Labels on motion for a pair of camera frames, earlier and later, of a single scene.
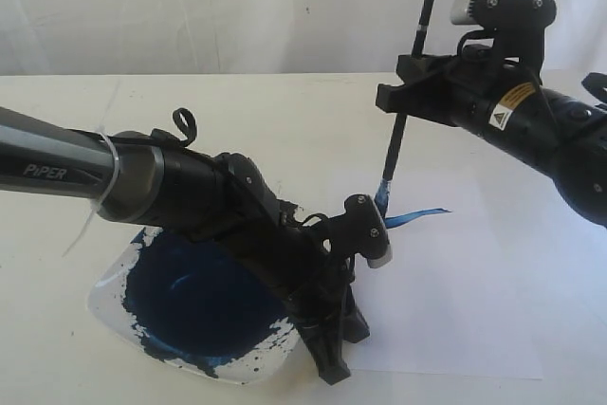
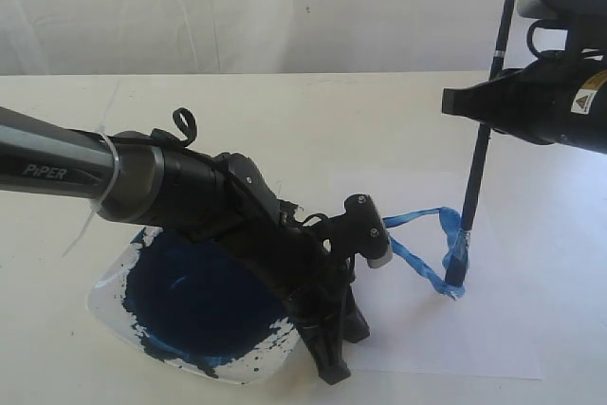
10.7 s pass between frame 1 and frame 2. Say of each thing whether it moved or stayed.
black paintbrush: moved
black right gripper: moved
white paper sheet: stayed
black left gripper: stayed
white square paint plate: stayed
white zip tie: stayed
